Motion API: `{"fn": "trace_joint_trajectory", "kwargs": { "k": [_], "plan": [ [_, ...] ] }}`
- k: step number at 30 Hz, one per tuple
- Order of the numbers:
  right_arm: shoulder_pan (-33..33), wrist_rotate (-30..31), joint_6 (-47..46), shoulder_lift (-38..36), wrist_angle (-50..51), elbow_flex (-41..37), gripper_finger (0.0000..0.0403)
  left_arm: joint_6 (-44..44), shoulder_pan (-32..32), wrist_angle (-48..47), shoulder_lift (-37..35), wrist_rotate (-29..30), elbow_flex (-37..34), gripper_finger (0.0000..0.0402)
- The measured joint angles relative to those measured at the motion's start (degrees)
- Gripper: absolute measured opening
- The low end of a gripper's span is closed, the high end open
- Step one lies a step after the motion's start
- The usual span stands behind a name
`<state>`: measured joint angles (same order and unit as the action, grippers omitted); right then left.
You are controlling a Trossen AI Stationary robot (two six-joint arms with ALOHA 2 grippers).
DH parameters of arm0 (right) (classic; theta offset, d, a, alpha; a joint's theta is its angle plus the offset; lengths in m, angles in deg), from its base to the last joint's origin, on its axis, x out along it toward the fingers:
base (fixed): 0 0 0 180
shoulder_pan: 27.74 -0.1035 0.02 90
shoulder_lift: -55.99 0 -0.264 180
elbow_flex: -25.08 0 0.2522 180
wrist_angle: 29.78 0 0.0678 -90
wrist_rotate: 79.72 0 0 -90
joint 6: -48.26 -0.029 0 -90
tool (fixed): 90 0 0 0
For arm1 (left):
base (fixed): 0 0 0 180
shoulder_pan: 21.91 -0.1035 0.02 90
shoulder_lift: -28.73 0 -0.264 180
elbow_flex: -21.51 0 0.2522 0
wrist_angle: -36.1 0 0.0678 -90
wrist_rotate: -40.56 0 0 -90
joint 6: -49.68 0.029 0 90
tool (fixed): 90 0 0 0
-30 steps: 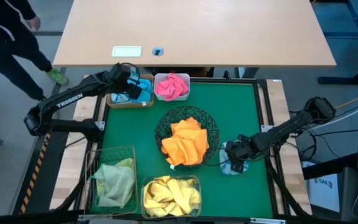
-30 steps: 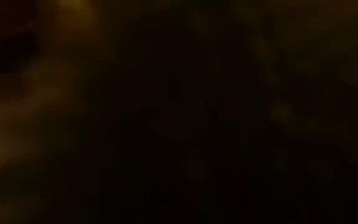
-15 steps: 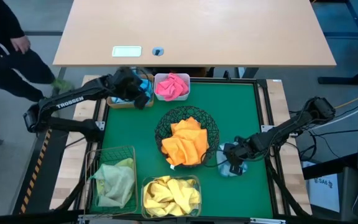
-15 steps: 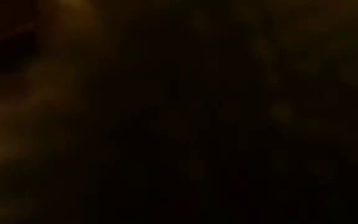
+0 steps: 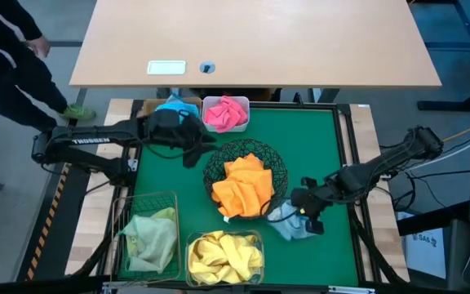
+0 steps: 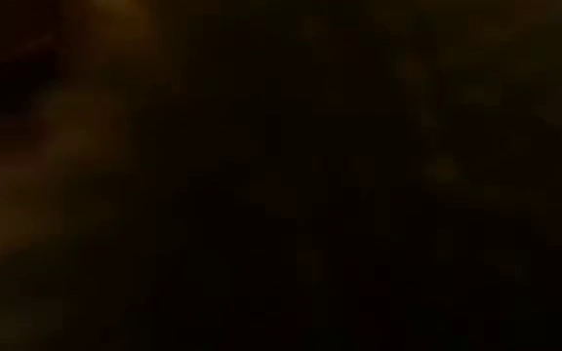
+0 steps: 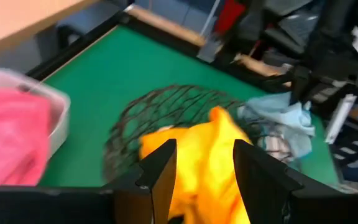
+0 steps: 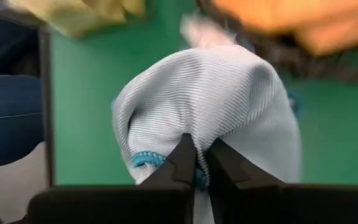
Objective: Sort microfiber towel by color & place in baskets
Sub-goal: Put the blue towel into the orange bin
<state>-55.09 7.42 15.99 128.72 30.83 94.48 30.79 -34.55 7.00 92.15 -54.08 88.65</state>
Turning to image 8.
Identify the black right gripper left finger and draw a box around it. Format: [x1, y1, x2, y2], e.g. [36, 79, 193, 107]
[26, 133, 198, 224]

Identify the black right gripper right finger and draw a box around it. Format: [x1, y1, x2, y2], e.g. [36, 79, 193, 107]
[208, 138, 358, 224]

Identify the pale blue-edged microfiber towel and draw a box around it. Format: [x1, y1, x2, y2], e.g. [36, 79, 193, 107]
[111, 15, 304, 224]

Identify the orange microfiber towel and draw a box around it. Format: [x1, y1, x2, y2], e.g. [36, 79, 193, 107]
[213, 0, 358, 57]

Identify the yellow microfiber towel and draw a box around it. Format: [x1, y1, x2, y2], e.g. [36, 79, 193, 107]
[6, 0, 145, 39]

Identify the green table mat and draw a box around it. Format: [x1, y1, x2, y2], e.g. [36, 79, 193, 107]
[50, 0, 358, 187]

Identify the person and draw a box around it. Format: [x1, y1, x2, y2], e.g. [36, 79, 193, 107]
[0, 15, 48, 170]

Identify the black aluminium table frame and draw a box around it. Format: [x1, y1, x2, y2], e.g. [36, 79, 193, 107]
[38, 27, 56, 189]

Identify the black woven wire basket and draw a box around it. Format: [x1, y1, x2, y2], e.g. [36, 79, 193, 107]
[196, 0, 358, 93]

